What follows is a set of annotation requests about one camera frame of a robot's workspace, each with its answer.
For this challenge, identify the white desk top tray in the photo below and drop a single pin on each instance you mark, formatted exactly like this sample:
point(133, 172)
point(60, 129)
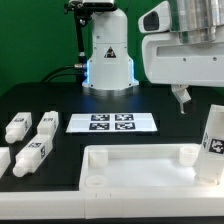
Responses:
point(144, 167)

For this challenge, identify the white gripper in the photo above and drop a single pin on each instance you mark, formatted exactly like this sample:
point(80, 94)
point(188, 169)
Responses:
point(167, 61)

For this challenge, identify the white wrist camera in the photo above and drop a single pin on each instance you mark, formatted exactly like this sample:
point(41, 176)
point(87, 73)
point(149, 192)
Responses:
point(157, 20)

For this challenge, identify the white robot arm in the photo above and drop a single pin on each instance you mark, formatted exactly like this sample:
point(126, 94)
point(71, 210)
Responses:
point(110, 67)

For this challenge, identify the white front fence bar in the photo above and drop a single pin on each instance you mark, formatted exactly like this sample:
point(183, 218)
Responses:
point(129, 204)

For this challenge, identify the white left fence block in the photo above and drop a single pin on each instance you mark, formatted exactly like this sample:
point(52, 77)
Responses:
point(5, 159)

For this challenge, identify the white marker sheet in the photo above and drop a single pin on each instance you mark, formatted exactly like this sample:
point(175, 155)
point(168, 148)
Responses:
point(111, 123)

